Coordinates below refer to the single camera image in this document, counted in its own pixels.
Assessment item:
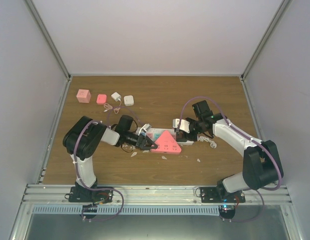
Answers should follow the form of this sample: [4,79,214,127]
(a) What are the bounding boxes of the small white usb charger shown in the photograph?
[111,92,122,102]

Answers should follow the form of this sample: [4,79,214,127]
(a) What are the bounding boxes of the white coiled power cord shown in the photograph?
[196,136,219,151]

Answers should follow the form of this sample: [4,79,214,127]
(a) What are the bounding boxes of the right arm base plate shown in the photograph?
[194,186,246,204]

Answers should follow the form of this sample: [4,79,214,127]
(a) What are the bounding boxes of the left aluminium frame post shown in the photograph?
[24,0,71,81]

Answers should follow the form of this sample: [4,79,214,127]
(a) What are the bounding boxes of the pink cube socket adapter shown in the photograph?
[76,89,91,104]

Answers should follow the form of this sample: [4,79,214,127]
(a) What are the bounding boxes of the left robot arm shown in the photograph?
[63,115,158,202]

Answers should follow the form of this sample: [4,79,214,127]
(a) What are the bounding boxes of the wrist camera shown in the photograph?
[172,118,190,133]
[138,123,152,136]

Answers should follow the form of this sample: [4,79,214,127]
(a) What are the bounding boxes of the right aluminium frame post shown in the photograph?
[239,0,291,82]

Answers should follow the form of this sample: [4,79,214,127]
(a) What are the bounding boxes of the white power strip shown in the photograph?
[134,126,195,147]

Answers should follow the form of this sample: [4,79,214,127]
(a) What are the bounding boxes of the slotted cable duct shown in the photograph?
[33,204,219,216]

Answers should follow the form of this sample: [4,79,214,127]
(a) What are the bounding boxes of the white folding charger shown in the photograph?
[124,95,134,107]

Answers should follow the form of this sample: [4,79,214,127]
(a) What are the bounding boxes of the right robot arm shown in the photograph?
[173,97,283,203]

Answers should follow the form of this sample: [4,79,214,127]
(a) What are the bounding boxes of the aluminium frame post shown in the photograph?
[239,0,291,82]
[24,0,71,81]

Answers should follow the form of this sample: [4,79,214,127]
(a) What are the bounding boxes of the pink charging cable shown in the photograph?
[103,99,122,115]

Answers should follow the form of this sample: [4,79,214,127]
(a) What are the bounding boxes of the pink flat square adapter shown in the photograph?
[96,94,107,105]

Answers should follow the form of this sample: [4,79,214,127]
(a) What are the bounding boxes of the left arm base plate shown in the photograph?
[65,185,113,204]

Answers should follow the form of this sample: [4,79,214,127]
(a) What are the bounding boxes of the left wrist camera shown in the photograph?
[138,123,152,136]

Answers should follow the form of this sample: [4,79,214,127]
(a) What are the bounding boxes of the aluminium front rail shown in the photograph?
[22,184,292,206]

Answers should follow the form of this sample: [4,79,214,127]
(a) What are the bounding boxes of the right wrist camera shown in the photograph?
[172,118,190,133]

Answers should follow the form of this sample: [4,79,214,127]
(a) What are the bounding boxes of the pink triangular socket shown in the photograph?
[150,130,181,155]

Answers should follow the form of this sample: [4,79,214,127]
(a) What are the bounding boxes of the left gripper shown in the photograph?
[125,131,158,151]

